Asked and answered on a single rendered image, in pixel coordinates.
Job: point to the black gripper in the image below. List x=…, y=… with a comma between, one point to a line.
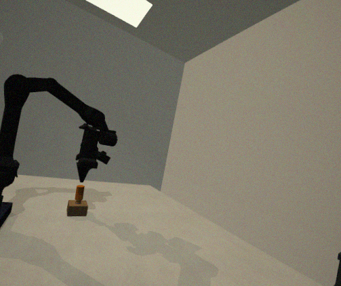
x=86, y=161

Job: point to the tan square block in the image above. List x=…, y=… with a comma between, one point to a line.
x=74, y=209

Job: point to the orange marker cap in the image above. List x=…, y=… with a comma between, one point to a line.
x=79, y=193

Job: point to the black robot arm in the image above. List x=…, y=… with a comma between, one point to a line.
x=16, y=91

